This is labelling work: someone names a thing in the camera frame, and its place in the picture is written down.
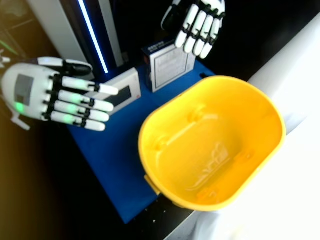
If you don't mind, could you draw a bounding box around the navy calculator box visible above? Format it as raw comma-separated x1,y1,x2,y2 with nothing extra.
140,37,197,94

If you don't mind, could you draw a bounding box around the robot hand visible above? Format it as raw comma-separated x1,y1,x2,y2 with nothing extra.
0,57,120,132
160,0,227,60

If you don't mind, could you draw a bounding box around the blue board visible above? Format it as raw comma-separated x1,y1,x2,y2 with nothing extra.
65,59,217,225

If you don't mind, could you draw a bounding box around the blue light strip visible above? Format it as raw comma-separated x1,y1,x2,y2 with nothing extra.
76,0,110,75

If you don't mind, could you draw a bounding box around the white upright column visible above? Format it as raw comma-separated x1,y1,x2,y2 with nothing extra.
25,0,126,79

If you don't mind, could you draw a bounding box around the yellow plastic bin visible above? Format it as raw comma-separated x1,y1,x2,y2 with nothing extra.
137,75,287,213

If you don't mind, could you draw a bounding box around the white box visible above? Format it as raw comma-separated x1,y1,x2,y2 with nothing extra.
84,66,142,116

